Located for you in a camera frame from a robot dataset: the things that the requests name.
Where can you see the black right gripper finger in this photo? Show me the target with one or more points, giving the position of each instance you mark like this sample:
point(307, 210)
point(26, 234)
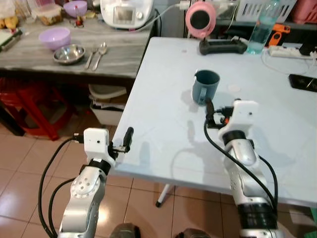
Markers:
point(209, 106)

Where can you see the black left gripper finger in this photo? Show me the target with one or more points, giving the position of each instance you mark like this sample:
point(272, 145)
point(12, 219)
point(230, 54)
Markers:
point(129, 138)

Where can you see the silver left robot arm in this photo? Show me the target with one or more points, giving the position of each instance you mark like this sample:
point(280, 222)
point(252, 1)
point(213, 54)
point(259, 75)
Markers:
point(81, 198)

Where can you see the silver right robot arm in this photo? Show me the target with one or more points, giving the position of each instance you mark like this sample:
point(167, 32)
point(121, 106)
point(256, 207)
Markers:
point(242, 168)

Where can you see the teal plastic mug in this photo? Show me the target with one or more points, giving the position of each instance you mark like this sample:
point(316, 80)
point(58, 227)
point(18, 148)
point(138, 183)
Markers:
point(205, 85)

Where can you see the white plastic bin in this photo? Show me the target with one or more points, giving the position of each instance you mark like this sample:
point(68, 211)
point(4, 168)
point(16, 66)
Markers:
point(105, 101)

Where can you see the black flat device base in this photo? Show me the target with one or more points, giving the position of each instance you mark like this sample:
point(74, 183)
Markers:
point(223, 46)

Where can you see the white table leg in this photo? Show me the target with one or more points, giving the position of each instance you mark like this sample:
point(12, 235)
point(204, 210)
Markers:
point(164, 195)

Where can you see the dark left robot leg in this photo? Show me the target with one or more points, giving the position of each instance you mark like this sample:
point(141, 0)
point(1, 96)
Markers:
point(125, 231)

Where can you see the dark robot leg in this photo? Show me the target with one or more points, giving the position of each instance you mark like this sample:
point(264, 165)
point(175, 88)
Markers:
point(125, 231)
point(194, 233)

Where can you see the grey wooden side table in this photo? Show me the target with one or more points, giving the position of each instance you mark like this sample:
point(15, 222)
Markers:
point(119, 52)

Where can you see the pink round desk fan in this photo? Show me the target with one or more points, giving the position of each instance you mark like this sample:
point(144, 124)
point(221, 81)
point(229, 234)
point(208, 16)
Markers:
point(200, 19)

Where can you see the steel spoon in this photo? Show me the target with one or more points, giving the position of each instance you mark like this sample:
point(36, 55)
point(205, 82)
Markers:
point(100, 53)

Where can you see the steel fork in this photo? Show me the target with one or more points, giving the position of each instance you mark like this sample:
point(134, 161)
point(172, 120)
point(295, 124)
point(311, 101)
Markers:
point(91, 57)

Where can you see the red plastic stool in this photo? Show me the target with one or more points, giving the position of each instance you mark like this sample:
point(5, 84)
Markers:
point(37, 106)

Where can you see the black flat remote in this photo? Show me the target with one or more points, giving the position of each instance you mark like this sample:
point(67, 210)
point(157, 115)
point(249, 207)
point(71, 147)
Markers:
point(304, 83)

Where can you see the clear plastic water bottle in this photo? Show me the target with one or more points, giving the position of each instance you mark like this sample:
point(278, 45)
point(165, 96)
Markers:
point(261, 29)

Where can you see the white power strip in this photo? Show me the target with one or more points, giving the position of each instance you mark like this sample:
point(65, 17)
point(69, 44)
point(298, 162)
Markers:
point(287, 51)

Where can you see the orange black handheld tool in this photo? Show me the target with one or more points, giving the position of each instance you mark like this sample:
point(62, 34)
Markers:
point(277, 32)

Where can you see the stainless steel bowl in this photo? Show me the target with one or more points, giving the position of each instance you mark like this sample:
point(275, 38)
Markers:
point(69, 54)

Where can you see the white plastic basket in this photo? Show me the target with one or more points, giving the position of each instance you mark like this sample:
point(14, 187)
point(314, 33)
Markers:
point(252, 10)

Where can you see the black plug adapter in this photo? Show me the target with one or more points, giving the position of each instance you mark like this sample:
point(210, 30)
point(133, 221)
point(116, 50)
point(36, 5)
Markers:
point(308, 48)

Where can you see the dark right robot leg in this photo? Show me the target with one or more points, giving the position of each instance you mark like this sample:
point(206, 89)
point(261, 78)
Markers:
point(194, 233)

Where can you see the green plastic object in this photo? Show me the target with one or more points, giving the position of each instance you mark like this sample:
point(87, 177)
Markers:
point(314, 215)

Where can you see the large purple plastic bowl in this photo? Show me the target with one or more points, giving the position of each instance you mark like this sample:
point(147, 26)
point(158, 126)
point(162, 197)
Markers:
point(54, 37)

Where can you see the white kitchen appliance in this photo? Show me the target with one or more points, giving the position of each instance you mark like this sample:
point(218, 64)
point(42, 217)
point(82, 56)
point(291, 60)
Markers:
point(126, 12)

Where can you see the pink plastic basket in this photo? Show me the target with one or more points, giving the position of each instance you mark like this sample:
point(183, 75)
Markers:
point(304, 11)

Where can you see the small purple plastic bowl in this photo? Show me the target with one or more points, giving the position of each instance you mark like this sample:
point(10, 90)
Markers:
point(75, 7)

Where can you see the clear plastic food container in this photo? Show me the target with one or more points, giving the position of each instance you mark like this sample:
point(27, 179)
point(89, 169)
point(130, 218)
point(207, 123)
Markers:
point(47, 12)

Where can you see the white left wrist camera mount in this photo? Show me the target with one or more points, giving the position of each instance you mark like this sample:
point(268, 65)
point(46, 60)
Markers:
point(95, 142)

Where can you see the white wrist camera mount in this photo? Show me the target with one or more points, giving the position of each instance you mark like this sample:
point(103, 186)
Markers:
point(95, 142)
point(242, 116)

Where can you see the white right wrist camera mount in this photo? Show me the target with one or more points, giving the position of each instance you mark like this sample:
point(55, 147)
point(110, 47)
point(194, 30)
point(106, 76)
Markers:
point(242, 116)

